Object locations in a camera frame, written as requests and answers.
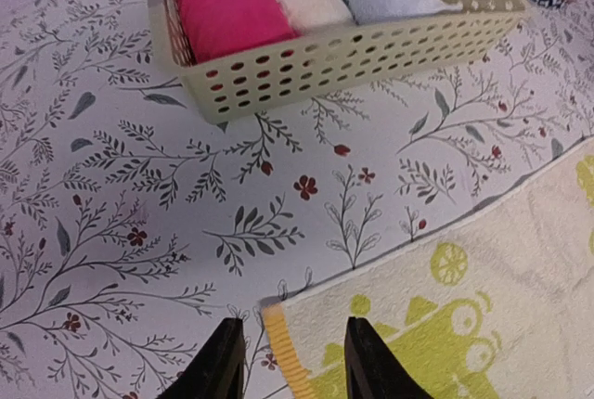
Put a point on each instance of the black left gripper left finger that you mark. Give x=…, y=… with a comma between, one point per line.
x=217, y=370

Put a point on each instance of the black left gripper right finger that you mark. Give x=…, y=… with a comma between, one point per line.
x=372, y=371

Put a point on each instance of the green white small packet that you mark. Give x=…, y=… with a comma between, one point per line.
x=497, y=305

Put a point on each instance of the green perforated plastic basket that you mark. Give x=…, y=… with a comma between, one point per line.
x=280, y=74

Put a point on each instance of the pink rolled towel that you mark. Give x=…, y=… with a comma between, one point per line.
x=220, y=28

